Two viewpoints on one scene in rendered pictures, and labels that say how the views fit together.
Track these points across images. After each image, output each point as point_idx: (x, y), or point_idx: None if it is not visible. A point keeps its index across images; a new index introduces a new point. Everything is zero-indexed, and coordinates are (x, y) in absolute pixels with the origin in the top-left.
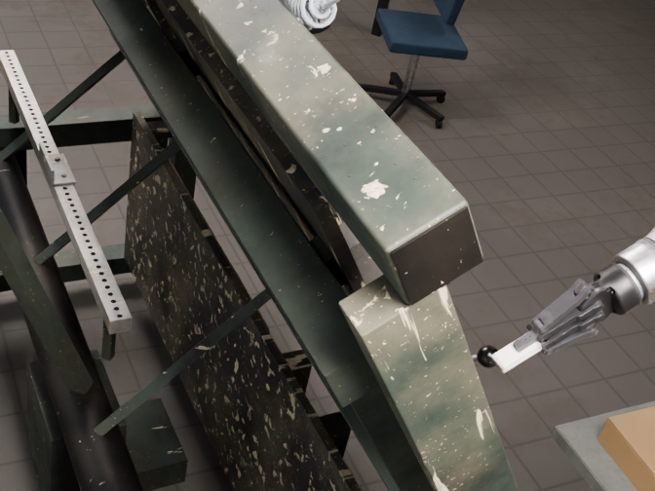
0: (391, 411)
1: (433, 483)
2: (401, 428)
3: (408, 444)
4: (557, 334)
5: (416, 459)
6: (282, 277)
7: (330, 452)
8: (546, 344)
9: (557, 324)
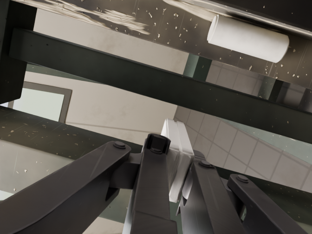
0: (134, 93)
1: None
2: (172, 103)
3: (208, 114)
4: (186, 226)
5: (243, 124)
6: None
7: None
8: (180, 207)
9: (126, 217)
